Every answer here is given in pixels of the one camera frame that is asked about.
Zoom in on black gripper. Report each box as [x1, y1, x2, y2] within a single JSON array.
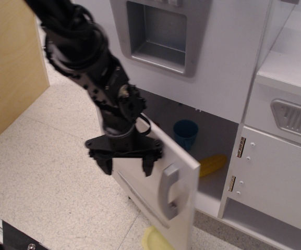
[[85, 132, 163, 177]]

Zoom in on white low fridge door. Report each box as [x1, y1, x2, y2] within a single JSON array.
[[112, 119, 200, 249]]

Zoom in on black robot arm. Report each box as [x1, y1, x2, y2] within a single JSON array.
[[27, 1, 163, 176]]

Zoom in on white toy fridge cabinet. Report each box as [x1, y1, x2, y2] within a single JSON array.
[[80, 1, 277, 217]]

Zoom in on blue toy cup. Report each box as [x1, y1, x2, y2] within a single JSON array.
[[173, 119, 199, 151]]

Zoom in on pale yellow toy plate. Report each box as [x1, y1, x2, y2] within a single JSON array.
[[141, 226, 174, 250]]

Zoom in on yellow toy corn cob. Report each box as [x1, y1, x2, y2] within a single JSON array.
[[199, 154, 227, 178]]

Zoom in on lower oven door hinge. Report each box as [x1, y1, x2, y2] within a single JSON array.
[[228, 176, 236, 192]]

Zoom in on oven door hinge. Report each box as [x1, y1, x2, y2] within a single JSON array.
[[236, 136, 246, 158], [228, 176, 236, 192]]

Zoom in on upper oven door hinge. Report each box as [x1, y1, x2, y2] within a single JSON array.
[[236, 136, 246, 158]]

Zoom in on light wooden panel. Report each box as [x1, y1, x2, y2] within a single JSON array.
[[0, 1, 50, 135]]

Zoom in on white toy oven unit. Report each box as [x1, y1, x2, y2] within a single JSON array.
[[219, 1, 301, 249]]

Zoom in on grey oven vent panel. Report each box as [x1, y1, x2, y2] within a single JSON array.
[[270, 99, 301, 136]]

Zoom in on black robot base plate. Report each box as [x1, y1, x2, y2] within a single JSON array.
[[0, 221, 49, 249]]

